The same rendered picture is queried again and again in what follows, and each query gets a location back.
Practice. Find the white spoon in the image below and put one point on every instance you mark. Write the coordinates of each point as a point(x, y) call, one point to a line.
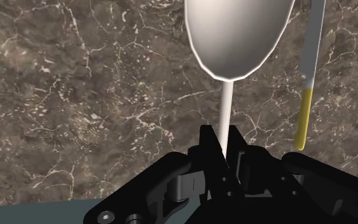
point(237, 37)

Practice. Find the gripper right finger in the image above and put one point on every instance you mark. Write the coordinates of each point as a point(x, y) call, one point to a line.
point(305, 180)

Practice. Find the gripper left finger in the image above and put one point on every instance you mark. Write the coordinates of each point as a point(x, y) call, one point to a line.
point(178, 173)

